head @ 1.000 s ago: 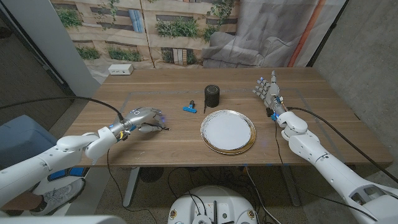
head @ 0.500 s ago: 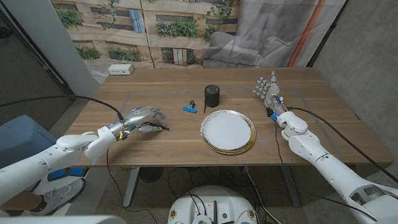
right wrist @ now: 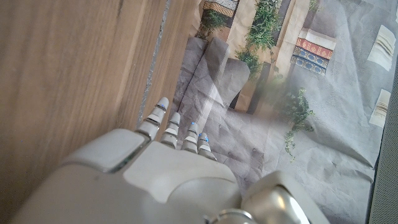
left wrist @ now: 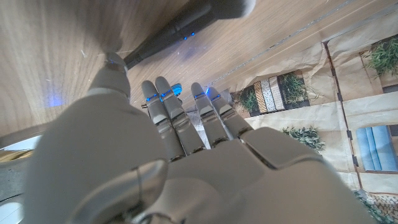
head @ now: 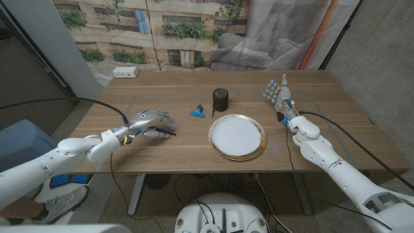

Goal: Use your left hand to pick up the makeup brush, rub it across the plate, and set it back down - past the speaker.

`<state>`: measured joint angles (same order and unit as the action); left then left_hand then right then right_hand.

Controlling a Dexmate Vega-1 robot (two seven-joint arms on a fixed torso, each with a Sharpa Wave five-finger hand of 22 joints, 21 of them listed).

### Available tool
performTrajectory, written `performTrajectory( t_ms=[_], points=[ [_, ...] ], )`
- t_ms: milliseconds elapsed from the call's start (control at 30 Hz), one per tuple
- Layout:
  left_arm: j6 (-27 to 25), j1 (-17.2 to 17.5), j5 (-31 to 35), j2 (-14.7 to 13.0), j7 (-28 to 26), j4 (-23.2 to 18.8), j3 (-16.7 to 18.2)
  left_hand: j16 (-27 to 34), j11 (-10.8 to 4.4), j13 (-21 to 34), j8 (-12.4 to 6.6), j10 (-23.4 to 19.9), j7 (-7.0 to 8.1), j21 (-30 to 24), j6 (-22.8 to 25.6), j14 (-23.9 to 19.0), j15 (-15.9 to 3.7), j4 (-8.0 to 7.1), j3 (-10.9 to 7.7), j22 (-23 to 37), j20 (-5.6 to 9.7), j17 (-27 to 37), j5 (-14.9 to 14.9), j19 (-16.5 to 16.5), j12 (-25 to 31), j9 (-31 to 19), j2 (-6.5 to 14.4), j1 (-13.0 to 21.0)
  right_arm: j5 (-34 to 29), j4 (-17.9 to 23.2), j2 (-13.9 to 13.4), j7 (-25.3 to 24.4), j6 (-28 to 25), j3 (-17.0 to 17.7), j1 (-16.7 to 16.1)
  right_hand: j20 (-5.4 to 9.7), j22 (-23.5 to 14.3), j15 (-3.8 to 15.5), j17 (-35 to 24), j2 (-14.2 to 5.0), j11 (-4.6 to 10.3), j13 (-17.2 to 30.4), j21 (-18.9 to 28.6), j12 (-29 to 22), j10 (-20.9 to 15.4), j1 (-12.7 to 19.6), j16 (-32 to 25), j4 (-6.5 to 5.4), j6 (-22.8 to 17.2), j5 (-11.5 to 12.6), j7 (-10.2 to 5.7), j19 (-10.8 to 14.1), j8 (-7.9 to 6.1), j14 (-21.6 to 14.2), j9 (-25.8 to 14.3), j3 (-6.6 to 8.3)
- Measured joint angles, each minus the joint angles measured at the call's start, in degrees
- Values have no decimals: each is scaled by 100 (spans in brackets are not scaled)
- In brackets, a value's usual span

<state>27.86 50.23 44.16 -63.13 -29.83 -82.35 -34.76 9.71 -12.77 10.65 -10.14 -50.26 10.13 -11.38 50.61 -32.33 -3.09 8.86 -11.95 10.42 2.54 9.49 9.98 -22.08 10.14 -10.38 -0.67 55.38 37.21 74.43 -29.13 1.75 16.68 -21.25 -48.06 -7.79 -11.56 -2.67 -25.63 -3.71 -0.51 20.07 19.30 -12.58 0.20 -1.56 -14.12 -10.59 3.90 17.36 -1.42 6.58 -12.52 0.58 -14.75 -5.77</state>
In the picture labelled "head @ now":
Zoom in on white robot body edge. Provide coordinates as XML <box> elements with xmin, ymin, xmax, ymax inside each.
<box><xmin>0</xmin><ymin>223</ymin><xmax>132</xmax><ymax>233</ymax></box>

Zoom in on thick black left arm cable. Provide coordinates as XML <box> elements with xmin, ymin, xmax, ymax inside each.
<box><xmin>0</xmin><ymin>96</ymin><xmax>129</xmax><ymax>126</ymax></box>

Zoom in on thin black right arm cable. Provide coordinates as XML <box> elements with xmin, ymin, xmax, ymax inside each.
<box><xmin>285</xmin><ymin>125</ymin><xmax>394</xmax><ymax>231</ymax></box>

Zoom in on blue and black clip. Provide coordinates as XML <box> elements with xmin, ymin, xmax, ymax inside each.
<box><xmin>190</xmin><ymin>104</ymin><xmax>206</xmax><ymax>118</ymax></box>

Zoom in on white robot torso base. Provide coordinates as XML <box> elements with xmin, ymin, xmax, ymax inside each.
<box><xmin>173</xmin><ymin>192</ymin><xmax>269</xmax><ymax>233</ymax></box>

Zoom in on black round floor fan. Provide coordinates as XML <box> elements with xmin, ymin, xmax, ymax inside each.
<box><xmin>144</xmin><ymin>173</ymin><xmax>171</xmax><ymax>190</ymax></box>

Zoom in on black backdrop stand pole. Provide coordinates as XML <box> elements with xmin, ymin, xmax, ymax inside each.
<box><xmin>318</xmin><ymin>0</ymin><xmax>365</xmax><ymax>71</ymax></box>

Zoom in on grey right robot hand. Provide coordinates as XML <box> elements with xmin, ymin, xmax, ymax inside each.
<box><xmin>262</xmin><ymin>72</ymin><xmax>299</xmax><ymax>120</ymax></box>

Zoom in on person's leg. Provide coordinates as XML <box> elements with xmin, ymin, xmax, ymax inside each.
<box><xmin>0</xmin><ymin>196</ymin><xmax>43</xmax><ymax>219</ymax></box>

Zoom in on grey sneaker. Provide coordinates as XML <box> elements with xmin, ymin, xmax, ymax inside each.
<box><xmin>31</xmin><ymin>184</ymin><xmax>90</xmax><ymax>225</ymax></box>

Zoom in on black cylindrical speaker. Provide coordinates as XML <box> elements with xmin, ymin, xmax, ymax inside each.
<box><xmin>212</xmin><ymin>87</ymin><xmax>230</xmax><ymax>113</ymax></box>

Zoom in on white table leg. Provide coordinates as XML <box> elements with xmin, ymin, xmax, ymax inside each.
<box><xmin>127</xmin><ymin>173</ymin><xmax>146</xmax><ymax>217</ymax></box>
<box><xmin>292</xmin><ymin>171</ymin><xmax>313</xmax><ymax>216</ymax></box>

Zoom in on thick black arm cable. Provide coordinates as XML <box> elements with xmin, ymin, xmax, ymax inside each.
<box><xmin>298</xmin><ymin>111</ymin><xmax>414</xmax><ymax>192</ymax></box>
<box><xmin>0</xmin><ymin>96</ymin><xmax>129</xmax><ymax>126</ymax></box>

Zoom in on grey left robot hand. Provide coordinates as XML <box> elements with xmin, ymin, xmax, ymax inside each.
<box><xmin>113</xmin><ymin>109</ymin><xmax>173</xmax><ymax>144</ymax></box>

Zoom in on white plate with gold rim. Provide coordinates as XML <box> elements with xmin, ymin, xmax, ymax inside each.
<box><xmin>208</xmin><ymin>114</ymin><xmax>267</xmax><ymax>162</ymax></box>

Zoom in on printed fabric backdrop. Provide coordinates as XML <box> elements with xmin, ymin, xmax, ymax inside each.
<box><xmin>51</xmin><ymin>0</ymin><xmax>362</xmax><ymax>88</ymax></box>

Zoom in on blue plastic bin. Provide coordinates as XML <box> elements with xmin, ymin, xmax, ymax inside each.
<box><xmin>0</xmin><ymin>119</ymin><xmax>62</xmax><ymax>172</ymax></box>

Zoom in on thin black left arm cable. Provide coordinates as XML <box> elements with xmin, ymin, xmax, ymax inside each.
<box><xmin>109</xmin><ymin>151</ymin><xmax>166</xmax><ymax>233</ymax></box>

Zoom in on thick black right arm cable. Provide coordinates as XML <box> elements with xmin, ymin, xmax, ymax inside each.
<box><xmin>298</xmin><ymin>111</ymin><xmax>414</xmax><ymax>192</ymax></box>

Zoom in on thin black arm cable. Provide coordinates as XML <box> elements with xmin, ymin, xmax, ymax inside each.
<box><xmin>109</xmin><ymin>151</ymin><xmax>166</xmax><ymax>233</ymax></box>
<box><xmin>285</xmin><ymin>125</ymin><xmax>394</xmax><ymax>231</ymax></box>

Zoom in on grey floor cable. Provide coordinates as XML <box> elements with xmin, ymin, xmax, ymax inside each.
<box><xmin>254</xmin><ymin>173</ymin><xmax>286</xmax><ymax>233</ymax></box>

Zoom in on white power strip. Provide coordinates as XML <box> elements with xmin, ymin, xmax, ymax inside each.
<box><xmin>112</xmin><ymin>66</ymin><xmax>140</xmax><ymax>79</ymax></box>

